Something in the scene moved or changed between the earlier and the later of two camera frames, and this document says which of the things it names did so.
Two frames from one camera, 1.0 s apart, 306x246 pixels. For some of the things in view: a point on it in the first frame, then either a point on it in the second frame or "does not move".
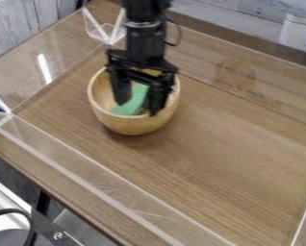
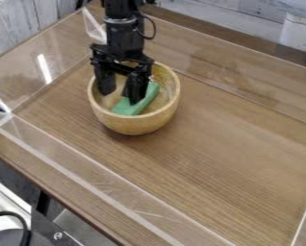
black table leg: x=44 y=204 does not move
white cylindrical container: x=297 y=29 does not move
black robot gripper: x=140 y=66 to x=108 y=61
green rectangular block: x=132 y=107 does not move
